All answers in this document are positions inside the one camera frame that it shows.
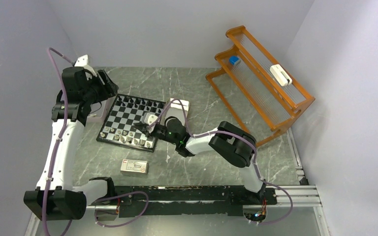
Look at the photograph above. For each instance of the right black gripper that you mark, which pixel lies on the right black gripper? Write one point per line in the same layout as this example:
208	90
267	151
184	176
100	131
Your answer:
142	127

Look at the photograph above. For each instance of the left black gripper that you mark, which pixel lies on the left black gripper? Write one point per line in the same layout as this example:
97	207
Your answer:
108	89

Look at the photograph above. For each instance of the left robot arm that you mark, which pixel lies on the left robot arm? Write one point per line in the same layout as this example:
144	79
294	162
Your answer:
54	197

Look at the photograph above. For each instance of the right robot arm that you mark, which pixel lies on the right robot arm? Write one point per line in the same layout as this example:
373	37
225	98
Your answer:
233	144

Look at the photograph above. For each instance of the black white chess board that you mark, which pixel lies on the black white chess board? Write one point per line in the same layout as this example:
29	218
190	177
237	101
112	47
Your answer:
126	110

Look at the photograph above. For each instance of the small printed card box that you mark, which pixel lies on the small printed card box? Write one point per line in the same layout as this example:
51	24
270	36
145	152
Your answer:
134	166

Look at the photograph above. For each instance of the blue small block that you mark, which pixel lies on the blue small block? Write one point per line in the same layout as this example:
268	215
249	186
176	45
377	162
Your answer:
234	60

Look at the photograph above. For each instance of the orange wooden rack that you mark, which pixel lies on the orange wooden rack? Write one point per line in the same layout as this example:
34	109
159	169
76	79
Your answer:
280	107

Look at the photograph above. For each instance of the white plastic device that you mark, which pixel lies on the white plastic device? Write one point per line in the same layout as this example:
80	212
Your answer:
280	75

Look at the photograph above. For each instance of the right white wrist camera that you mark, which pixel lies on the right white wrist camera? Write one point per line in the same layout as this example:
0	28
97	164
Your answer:
149	118

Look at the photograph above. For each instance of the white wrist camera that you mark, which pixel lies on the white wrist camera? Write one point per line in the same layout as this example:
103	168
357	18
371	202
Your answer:
84	61
149	118

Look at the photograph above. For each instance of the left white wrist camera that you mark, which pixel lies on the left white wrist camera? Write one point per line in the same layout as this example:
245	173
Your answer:
84	61

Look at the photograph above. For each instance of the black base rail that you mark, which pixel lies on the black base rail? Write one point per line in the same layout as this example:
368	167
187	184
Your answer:
191	200

